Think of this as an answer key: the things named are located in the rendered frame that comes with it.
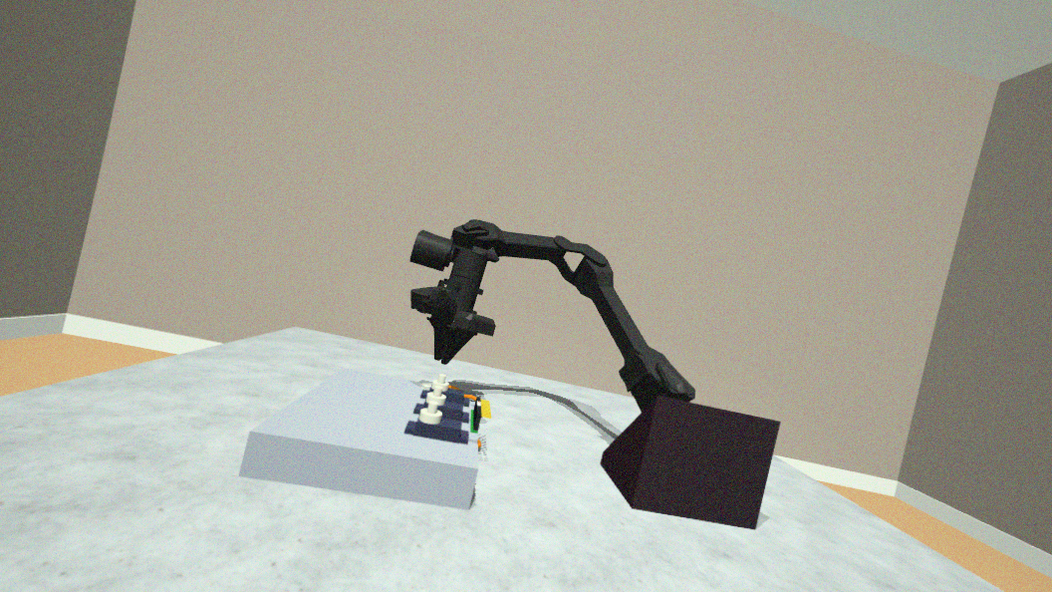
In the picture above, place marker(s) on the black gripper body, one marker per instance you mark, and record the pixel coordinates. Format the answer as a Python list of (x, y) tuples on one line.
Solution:
[(464, 317)]

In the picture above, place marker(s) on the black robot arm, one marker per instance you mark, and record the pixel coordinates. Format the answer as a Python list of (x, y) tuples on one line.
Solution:
[(647, 373)]

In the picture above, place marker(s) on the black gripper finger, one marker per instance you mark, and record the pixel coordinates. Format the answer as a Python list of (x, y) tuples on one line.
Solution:
[(439, 337), (455, 339)]

